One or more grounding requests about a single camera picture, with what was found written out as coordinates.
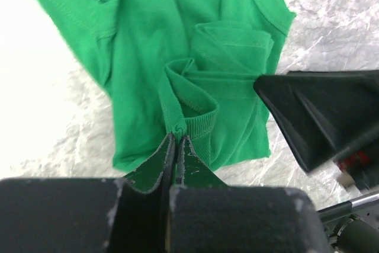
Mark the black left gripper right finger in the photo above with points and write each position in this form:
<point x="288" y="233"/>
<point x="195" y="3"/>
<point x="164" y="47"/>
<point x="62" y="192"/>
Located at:
<point x="207" y="215"/>

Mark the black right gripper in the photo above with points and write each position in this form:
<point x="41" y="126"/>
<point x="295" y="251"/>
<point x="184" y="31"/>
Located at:
<point x="328" y="116"/>

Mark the green garment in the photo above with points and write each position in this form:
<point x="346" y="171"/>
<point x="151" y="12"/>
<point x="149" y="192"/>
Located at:
<point x="185" y="67"/>

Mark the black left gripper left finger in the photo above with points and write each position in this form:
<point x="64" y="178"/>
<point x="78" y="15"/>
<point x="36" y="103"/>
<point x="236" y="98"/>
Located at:
<point x="126" y="214"/>

